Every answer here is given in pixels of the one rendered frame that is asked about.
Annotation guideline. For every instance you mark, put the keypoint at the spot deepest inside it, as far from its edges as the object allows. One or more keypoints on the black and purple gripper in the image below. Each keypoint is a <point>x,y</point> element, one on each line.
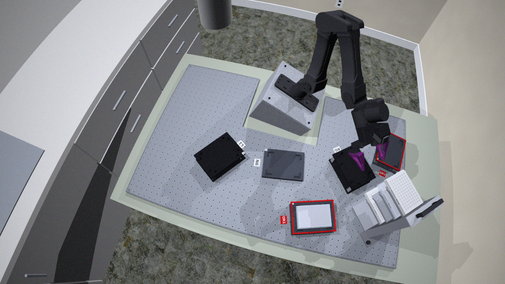
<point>355,153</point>

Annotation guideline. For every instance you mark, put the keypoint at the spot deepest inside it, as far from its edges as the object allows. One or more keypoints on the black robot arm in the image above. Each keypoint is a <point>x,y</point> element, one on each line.
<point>333,25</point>

